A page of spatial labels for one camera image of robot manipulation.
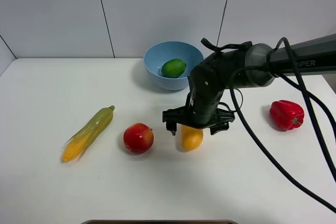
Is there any green lime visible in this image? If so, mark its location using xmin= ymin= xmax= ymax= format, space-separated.
xmin=161 ymin=58 xmax=186 ymax=78

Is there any corn cob with husk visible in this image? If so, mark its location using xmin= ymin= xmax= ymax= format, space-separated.
xmin=61 ymin=105 xmax=115 ymax=163

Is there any yellow mango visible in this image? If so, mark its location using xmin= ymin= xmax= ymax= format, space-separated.
xmin=181 ymin=125 xmax=203 ymax=151

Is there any red pomegranate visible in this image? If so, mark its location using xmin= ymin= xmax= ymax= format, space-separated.
xmin=123 ymin=123 xmax=154 ymax=154

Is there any red bell pepper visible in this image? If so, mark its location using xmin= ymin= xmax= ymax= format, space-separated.
xmin=269 ymin=100 xmax=304 ymax=131

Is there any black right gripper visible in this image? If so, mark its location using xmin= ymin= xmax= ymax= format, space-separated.
xmin=162 ymin=91 xmax=235 ymax=136

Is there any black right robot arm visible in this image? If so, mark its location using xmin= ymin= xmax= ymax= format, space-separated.
xmin=162 ymin=38 xmax=294 ymax=135

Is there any blue plastic bowl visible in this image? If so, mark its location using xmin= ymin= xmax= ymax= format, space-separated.
xmin=143 ymin=41 xmax=204 ymax=91

